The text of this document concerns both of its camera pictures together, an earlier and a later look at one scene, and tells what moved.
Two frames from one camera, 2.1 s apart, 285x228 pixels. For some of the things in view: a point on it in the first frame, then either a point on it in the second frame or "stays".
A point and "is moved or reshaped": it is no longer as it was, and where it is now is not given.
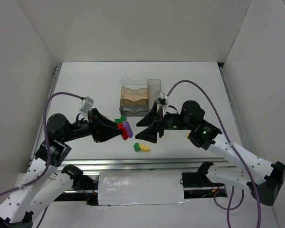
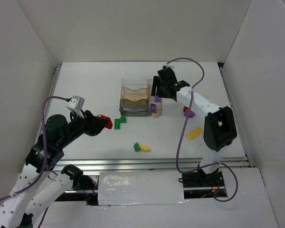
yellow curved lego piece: x=144 y=148 stays
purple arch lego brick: x=128 y=128 is moved or reshaped
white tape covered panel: x=141 y=187 stays
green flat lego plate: x=118 y=120 stays
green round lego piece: x=136 y=147 stays
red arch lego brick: x=124 y=135 is moved or reshaped
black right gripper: x=160 y=122 -> x=162 y=83
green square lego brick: x=123 y=118 stays
